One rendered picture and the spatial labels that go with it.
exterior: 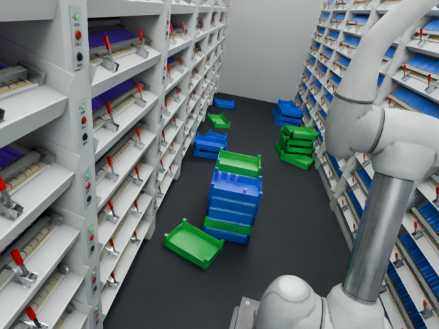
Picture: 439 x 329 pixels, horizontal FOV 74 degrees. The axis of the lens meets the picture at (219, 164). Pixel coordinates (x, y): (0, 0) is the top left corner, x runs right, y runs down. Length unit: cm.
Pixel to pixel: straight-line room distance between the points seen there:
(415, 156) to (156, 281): 129
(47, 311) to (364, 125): 97
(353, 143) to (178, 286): 114
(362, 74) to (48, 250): 88
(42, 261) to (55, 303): 19
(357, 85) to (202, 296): 122
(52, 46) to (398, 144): 82
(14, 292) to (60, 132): 35
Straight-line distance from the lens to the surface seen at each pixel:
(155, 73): 136
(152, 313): 155
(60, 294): 99
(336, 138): 87
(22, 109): 62
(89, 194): 87
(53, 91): 71
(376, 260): 96
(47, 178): 75
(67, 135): 74
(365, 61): 83
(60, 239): 87
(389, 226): 93
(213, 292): 164
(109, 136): 95
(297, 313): 98
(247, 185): 186
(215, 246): 185
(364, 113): 86
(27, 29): 71
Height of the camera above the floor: 129
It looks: 29 degrees down
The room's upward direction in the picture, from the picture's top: 11 degrees clockwise
